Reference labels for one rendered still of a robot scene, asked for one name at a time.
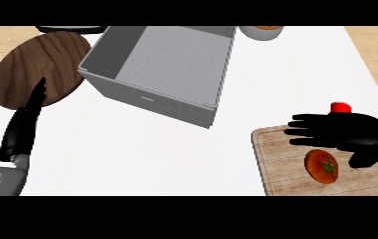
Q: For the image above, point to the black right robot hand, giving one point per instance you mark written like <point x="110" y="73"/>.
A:
<point x="345" y="129"/>

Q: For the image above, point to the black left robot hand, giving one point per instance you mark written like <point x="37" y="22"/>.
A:
<point x="20" y="129"/>

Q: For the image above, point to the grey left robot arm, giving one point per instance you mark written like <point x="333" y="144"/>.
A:
<point x="11" y="178"/>

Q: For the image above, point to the red tomato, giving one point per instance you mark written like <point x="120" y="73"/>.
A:
<point x="322" y="166"/>

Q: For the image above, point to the pale wooden cutting board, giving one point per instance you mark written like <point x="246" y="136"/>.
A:
<point x="296" y="169"/>

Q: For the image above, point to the round dark wooden board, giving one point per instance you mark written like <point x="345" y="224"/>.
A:
<point x="42" y="68"/>

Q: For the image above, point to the grey open box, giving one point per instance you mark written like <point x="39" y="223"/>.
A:
<point x="163" y="73"/>

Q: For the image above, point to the red cylinder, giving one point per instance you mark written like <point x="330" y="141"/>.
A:
<point x="340" y="107"/>

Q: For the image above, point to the black flat object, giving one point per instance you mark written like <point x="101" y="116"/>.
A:
<point x="71" y="29"/>

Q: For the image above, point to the grey cup with orange content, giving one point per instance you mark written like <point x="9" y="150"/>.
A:
<point x="260" y="33"/>

